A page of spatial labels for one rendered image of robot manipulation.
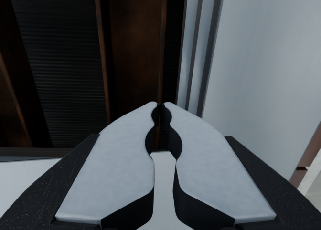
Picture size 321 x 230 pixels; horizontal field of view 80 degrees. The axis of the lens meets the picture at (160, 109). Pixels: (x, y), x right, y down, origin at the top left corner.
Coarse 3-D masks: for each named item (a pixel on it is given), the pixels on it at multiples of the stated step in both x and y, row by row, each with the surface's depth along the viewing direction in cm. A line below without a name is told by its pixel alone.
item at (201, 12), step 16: (192, 0) 12; (208, 0) 11; (192, 16) 13; (208, 16) 12; (192, 32) 13; (208, 32) 12; (192, 48) 14; (208, 48) 12; (192, 64) 14; (208, 64) 12; (192, 80) 14; (176, 96) 17; (192, 96) 14; (192, 112) 15; (0, 160) 18
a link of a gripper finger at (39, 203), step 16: (80, 144) 8; (64, 160) 7; (80, 160) 7; (48, 176) 6; (64, 176) 6; (32, 192) 6; (48, 192) 6; (64, 192) 6; (16, 208) 5; (32, 208) 5; (48, 208) 5; (0, 224) 5; (16, 224) 5; (32, 224) 5; (48, 224) 5; (64, 224) 5; (80, 224) 5; (96, 224) 5
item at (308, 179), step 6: (318, 156) 40; (312, 162) 41; (318, 162) 41; (312, 168) 41; (318, 168) 41; (306, 174) 42; (312, 174) 42; (306, 180) 43; (312, 180) 43; (300, 186) 44; (306, 186) 44; (300, 192) 45; (306, 192) 45
